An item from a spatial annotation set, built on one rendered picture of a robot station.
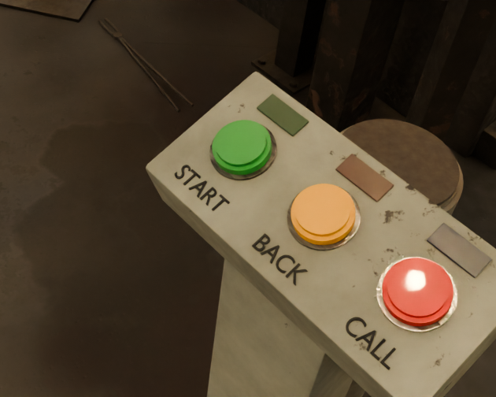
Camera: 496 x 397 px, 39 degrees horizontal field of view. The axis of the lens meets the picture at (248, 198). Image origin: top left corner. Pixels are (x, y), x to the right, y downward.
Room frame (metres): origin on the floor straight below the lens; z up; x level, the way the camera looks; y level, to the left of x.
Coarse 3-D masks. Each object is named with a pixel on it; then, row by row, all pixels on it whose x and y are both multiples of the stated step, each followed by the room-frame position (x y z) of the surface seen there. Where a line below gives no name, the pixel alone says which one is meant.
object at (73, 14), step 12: (0, 0) 1.32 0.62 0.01; (12, 0) 1.32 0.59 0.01; (24, 0) 1.33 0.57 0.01; (36, 0) 1.34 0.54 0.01; (48, 0) 1.34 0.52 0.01; (60, 0) 1.35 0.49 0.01; (72, 0) 1.36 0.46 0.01; (84, 0) 1.36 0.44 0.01; (36, 12) 1.30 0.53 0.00; (48, 12) 1.30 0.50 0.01; (60, 12) 1.31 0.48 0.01; (72, 12) 1.31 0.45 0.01; (84, 12) 1.32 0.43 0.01
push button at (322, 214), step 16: (304, 192) 0.30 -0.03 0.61; (320, 192) 0.30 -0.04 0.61; (336, 192) 0.30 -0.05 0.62; (304, 208) 0.29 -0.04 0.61; (320, 208) 0.29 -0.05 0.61; (336, 208) 0.29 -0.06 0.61; (352, 208) 0.29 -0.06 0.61; (304, 224) 0.28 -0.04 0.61; (320, 224) 0.28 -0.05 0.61; (336, 224) 0.28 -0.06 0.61; (352, 224) 0.28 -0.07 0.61; (320, 240) 0.27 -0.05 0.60; (336, 240) 0.27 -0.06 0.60
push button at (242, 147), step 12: (228, 132) 0.35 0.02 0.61; (240, 132) 0.35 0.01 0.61; (252, 132) 0.35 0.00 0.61; (264, 132) 0.35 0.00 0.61; (216, 144) 0.34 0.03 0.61; (228, 144) 0.34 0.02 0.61; (240, 144) 0.34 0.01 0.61; (252, 144) 0.34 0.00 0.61; (264, 144) 0.34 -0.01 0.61; (216, 156) 0.33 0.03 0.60; (228, 156) 0.33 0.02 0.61; (240, 156) 0.33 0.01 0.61; (252, 156) 0.33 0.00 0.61; (264, 156) 0.33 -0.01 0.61; (228, 168) 0.32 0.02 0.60; (240, 168) 0.32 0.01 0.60; (252, 168) 0.32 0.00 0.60
